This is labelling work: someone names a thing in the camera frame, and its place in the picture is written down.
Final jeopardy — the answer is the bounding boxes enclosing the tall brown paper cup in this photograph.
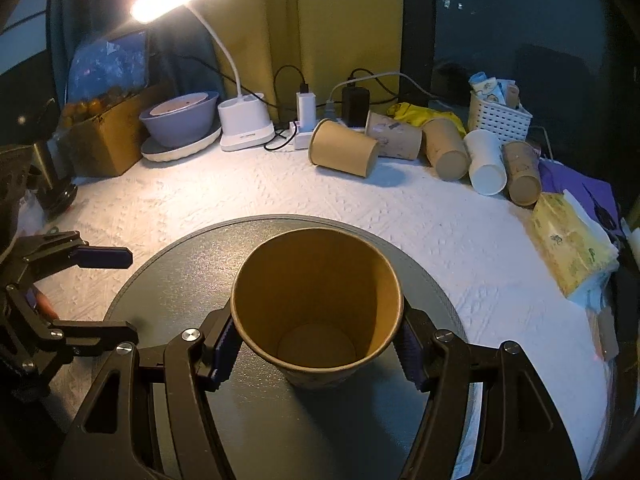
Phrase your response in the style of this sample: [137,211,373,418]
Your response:
[421,117,471,182]

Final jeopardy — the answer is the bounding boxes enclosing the white plate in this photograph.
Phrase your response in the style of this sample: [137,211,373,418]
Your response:
[140,124,223,163]

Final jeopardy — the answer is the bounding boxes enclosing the brown cardboard box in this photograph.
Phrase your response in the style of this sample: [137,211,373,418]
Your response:
[59,81,173,179]

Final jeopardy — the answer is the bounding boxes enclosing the pile of small oranges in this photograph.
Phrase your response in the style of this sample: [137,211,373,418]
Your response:
[61,91,132,128]

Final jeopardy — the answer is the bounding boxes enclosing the purple cloth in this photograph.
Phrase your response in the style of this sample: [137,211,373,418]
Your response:
[536,156,622,233]

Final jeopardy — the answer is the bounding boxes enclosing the white textured table cover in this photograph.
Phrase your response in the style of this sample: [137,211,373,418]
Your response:
[15,127,618,480]

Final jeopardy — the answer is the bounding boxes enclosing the white desk lamp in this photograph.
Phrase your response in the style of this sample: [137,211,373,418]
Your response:
[129,0,276,152]

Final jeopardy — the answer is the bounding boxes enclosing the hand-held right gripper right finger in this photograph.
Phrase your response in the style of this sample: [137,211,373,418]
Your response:
[399,300,583,480]

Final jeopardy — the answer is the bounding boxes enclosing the plain brown paper cup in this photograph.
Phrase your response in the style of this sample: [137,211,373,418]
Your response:
[230,228,404,391]
[307,118,380,179]

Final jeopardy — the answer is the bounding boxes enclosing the grey cable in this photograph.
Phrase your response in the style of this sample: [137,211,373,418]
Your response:
[326,68,441,117]

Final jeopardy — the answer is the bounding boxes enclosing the yellow tissue pack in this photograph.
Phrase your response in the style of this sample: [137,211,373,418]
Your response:
[529,191,621,302]

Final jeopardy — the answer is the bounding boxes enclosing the white plastic basket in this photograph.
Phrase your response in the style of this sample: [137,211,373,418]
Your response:
[468,89,534,145]

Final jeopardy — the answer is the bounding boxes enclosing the black cable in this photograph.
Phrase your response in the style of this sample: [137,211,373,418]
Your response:
[263,64,307,152]

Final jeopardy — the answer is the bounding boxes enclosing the white power strip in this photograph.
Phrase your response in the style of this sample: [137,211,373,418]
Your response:
[290,118,368,151]

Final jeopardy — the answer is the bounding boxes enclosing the blue printed bag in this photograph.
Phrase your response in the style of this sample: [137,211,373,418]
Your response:
[66,30,152,107]

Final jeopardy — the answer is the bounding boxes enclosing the white paper cup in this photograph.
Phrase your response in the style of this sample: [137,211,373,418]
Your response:
[462,129,509,196]

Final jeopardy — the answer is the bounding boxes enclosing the person's left hand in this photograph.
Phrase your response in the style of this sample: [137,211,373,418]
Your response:
[29,285,60,322]

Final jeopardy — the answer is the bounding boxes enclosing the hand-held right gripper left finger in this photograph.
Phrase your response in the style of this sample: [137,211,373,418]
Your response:
[62,300,241,480]

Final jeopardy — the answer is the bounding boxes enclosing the black charger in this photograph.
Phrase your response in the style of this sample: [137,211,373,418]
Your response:
[341,85,371,129]

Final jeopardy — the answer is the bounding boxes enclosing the purple bowl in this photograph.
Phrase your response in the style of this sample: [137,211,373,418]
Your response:
[138,91,221,149]

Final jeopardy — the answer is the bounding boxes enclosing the brown printed paper cup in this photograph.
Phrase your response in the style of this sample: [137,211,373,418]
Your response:
[364,111,424,160]
[501,140,544,207]

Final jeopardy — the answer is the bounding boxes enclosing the dark round turntable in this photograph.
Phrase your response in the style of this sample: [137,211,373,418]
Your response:
[102,214,469,480]

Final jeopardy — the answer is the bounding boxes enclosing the yellow cloth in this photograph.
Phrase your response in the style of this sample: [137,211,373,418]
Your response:
[386,102,467,136]

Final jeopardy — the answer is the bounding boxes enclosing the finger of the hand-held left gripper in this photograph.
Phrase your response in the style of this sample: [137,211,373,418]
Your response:
[12,231,134,282]
[5,284,140,361]

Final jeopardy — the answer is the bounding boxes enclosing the dark teal curtain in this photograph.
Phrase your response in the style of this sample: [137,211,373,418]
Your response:
[47,0,236,113]

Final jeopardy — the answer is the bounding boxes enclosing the packets in basket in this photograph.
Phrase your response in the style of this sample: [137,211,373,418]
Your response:
[468,71,523,109]

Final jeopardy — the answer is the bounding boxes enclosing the white charger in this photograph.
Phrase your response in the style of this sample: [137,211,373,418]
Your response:
[295,90,318,132]

